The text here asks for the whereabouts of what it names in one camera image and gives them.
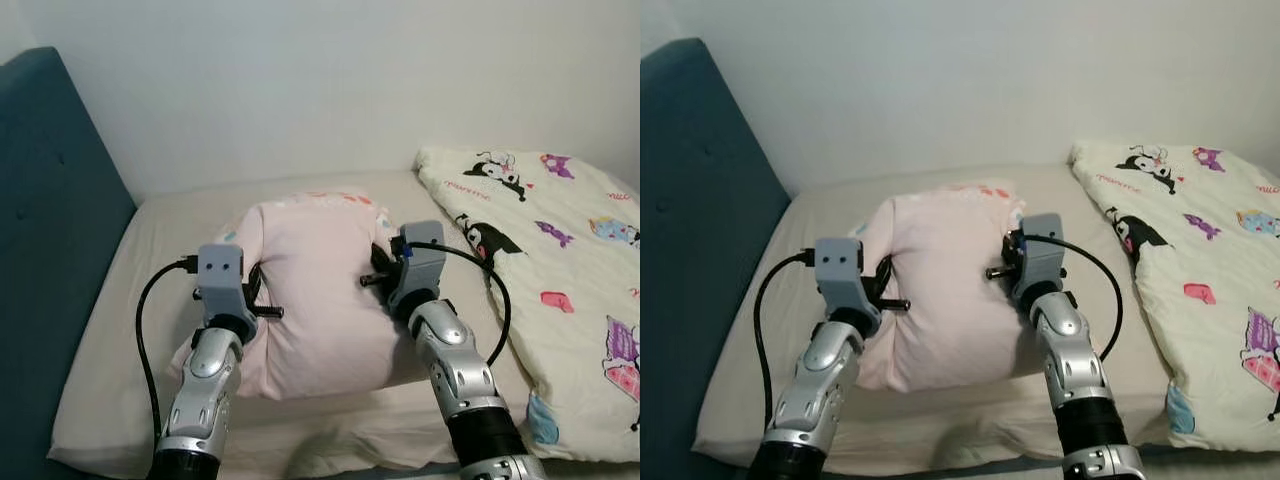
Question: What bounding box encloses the beige bed mattress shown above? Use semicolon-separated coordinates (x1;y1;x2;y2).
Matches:
48;168;641;476
693;163;1280;476

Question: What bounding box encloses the cream cartoon print blanket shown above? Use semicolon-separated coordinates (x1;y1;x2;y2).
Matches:
415;147;641;463
1070;140;1280;451

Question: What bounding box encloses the pink patterned pillow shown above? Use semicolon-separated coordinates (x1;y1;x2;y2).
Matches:
810;183;1061;393
168;190;441;401

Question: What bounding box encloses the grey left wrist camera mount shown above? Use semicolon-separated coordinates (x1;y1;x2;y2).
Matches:
815;237;883;321
195;243;258;323

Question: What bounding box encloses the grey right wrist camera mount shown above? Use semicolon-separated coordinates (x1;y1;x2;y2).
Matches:
1015;213;1066;296
385;220;446;306

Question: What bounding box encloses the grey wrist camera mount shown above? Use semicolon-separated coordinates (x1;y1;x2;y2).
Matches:
385;220;446;306
815;237;883;321
195;243;258;323
1015;213;1066;296

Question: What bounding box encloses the teal upholstered headboard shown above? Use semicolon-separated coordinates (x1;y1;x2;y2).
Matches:
640;38;791;480
0;47;138;480

